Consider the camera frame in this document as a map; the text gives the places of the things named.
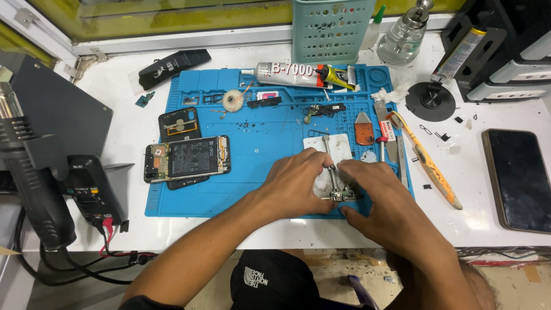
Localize person's left hand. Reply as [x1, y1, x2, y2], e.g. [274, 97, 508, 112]
[257, 148, 339, 223]

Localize person's right hand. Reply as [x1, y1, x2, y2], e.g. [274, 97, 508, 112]
[337, 159, 436, 260]

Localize small charging port board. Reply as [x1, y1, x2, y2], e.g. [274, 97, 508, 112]
[329, 189, 358, 202]

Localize white metal board holder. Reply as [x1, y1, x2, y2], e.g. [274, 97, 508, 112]
[303, 133, 363, 201]

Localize steel tweezers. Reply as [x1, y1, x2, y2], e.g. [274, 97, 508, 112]
[396, 135, 409, 189]

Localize blue silicone repair mat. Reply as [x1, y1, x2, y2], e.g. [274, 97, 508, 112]
[145, 64, 415, 219]

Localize red capped screwdriver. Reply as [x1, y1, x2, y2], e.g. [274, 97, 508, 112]
[375, 136, 389, 162]

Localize orange toothbrush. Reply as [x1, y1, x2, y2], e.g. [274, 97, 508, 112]
[387, 111, 464, 211]

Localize metal blade with red label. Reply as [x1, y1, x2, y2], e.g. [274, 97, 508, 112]
[373, 102, 399, 164]

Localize orange plastic scraper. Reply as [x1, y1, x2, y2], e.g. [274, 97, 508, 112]
[355, 112, 375, 146]

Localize person's black shorts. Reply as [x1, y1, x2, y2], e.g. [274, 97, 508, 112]
[229, 249, 322, 310]

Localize white tape roll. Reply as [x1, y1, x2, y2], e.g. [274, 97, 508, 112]
[222, 89, 245, 114]

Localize opened smartphone with battery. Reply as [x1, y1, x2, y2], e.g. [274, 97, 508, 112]
[144, 135, 232, 184]

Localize large white glue tube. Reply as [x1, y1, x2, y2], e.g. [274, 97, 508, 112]
[240, 62, 324, 89]

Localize black round stand base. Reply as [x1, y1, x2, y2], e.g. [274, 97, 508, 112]
[405, 80, 456, 123]

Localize crumpled white tissue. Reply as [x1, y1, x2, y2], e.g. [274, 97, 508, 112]
[370, 80, 410, 104]

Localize small yellow black glue tube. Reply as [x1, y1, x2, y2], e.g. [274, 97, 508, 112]
[315, 64, 358, 91]

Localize black phone back cover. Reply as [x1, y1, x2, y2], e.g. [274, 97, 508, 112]
[158, 106, 203, 143]

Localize black smartphone with gold edge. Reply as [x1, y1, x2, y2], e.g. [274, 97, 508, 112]
[481, 128, 551, 235]

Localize teal perforated plastic basket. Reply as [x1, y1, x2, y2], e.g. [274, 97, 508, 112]
[291, 0, 377, 65]

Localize black battery in clear bag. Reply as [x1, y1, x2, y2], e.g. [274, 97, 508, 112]
[129, 49, 212, 94]

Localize grey paste tube yellow cap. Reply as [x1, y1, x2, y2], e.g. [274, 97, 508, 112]
[430, 26, 487, 85]

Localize small green circuit board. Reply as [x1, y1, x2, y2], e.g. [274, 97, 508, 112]
[135, 91, 156, 108]

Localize glass solvent dispenser bottle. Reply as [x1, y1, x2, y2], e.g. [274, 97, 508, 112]
[377, 0, 434, 66]

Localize white bottle with green cap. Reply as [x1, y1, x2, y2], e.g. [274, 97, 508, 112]
[360, 5, 387, 51]

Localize red multimeter test lead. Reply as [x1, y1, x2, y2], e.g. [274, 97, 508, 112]
[99, 217, 147, 258]

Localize black digital multimeter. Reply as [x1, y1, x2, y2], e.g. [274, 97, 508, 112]
[64, 154, 126, 226]

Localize black drawer organizer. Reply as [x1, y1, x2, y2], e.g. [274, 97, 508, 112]
[440, 0, 551, 103]

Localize grey rework station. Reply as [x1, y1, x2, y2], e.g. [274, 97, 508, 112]
[0, 51, 114, 181]

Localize black hot air gun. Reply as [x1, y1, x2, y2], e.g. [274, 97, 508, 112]
[0, 82, 77, 251]

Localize black flex cable part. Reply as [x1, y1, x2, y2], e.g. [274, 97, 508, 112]
[302, 102, 347, 125]

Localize black plastic frame part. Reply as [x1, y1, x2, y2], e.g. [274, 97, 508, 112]
[246, 96, 283, 109]

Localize bundle of cables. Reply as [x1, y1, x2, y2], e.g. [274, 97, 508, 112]
[455, 246, 551, 264]

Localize metal hinge bracket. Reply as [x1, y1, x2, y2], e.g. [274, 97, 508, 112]
[14, 8, 40, 29]
[64, 47, 108, 81]

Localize black power cables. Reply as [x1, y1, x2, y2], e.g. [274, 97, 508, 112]
[12, 207, 156, 286]

